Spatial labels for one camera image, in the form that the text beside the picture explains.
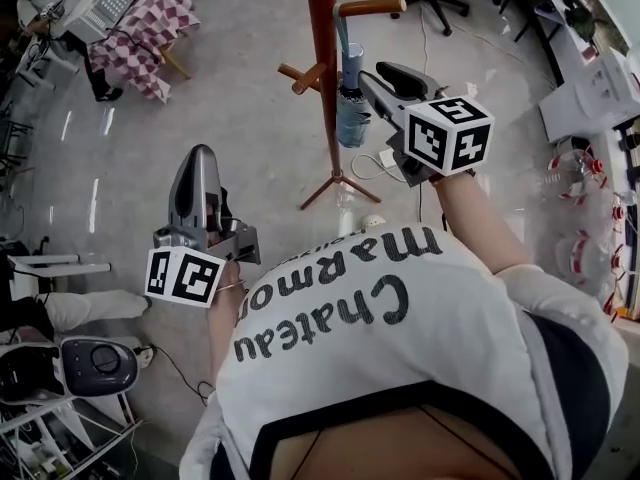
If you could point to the person's white printed shirt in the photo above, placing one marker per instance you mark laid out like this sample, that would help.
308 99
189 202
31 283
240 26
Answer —
400 343

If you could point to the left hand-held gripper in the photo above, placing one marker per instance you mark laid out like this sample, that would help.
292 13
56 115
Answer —
185 278

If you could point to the white metal stool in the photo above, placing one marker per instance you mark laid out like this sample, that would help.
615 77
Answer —
50 268

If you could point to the group of clear plastic bottles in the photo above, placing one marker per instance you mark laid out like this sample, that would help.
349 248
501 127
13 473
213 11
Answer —
580 258

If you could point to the white cardboard boxes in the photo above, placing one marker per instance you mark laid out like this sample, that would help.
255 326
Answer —
590 93

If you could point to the brown wooden coat stand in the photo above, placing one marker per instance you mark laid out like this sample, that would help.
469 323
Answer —
320 18

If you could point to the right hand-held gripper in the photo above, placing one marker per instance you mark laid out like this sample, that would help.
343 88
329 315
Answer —
450 133

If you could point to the white power strip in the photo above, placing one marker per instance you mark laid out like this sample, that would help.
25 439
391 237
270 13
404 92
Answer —
389 157

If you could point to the green potted plant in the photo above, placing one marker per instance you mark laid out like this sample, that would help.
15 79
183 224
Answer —
582 22

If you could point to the light blue umbrella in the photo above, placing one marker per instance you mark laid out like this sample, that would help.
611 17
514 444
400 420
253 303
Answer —
352 118

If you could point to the person's left forearm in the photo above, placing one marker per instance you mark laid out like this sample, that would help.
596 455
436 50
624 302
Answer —
222 318

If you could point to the checked purple white tablecloth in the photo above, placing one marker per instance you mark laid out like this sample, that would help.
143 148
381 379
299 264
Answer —
145 33

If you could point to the white cloth bundle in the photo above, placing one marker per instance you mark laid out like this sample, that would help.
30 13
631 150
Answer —
90 308

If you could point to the grey and white appliance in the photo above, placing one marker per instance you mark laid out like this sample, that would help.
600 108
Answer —
95 365

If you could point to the person's white shoe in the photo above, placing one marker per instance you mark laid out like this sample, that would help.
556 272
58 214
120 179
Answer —
373 221

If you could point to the person's right forearm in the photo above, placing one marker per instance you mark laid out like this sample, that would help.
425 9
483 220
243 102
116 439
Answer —
480 223

